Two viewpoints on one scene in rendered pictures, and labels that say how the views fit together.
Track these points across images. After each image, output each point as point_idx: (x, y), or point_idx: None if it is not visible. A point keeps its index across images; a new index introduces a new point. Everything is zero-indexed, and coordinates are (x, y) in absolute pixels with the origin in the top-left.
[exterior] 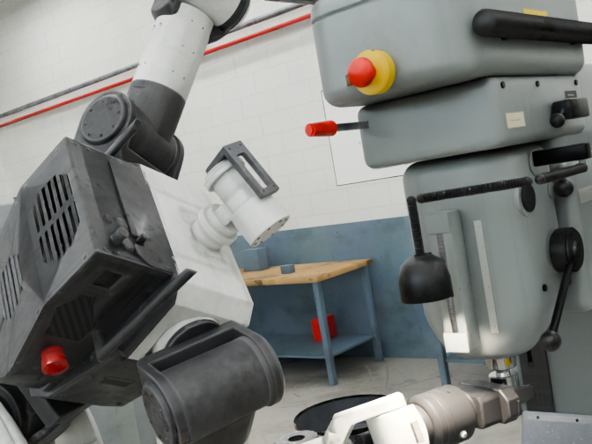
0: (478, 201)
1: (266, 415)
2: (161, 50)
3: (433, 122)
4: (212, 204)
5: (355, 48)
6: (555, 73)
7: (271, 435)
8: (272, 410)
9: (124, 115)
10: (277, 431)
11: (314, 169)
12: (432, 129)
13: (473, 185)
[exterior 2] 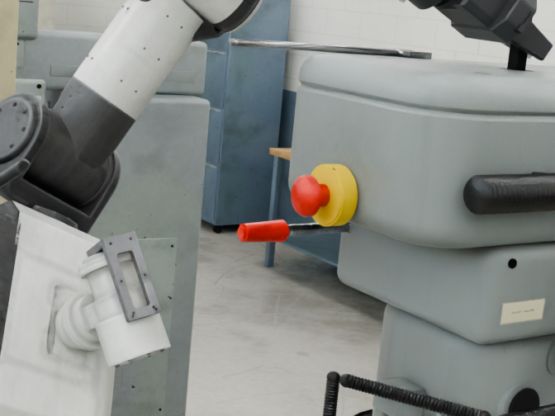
0: (449, 391)
1: (361, 370)
2: (115, 49)
3: (417, 270)
4: (86, 295)
5: (325, 148)
6: None
7: (354, 401)
8: (372, 366)
9: (28, 137)
10: (364, 398)
11: (539, 62)
12: (412, 278)
13: (449, 368)
